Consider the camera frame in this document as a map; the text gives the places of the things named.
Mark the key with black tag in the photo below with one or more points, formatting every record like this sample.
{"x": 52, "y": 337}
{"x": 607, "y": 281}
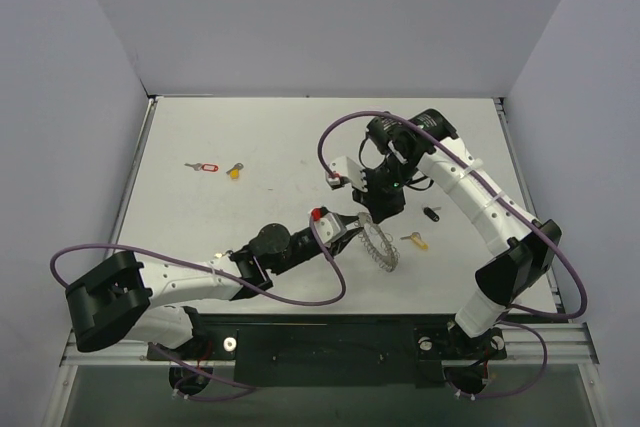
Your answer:
{"x": 432, "y": 213}

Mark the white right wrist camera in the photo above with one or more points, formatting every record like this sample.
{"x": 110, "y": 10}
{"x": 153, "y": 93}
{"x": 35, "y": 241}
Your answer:
{"x": 344, "y": 170}

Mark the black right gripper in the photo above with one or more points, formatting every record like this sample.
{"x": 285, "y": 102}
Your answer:
{"x": 378, "y": 208}

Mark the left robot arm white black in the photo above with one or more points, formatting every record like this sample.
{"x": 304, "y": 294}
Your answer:
{"x": 142, "y": 296}

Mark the key with red tag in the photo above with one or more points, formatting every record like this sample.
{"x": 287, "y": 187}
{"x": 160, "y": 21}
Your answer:
{"x": 204, "y": 167}

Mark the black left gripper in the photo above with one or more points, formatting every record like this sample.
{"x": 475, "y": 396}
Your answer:
{"x": 347, "y": 235}

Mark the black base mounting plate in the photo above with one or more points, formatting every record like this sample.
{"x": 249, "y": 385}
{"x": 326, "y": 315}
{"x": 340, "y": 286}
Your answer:
{"x": 331, "y": 351}

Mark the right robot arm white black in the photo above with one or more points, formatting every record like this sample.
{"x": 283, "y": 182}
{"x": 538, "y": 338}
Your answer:
{"x": 520, "y": 248}

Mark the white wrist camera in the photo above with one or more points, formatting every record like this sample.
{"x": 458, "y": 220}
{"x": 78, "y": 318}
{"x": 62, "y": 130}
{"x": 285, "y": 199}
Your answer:
{"x": 328, "y": 225}
{"x": 344, "y": 170}

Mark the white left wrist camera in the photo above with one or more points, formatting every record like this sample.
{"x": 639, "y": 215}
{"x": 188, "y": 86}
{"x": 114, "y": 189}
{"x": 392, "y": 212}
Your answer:
{"x": 328, "y": 225}

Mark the key with yellow round tag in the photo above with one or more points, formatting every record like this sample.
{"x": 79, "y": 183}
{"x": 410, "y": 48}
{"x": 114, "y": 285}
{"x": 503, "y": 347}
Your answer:
{"x": 234, "y": 172}

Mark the metal disc with keyrings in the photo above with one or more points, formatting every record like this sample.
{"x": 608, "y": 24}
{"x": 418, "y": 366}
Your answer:
{"x": 378, "y": 244}

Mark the key with long yellow tag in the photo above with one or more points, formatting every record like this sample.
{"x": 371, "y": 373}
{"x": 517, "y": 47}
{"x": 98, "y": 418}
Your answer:
{"x": 416, "y": 239}

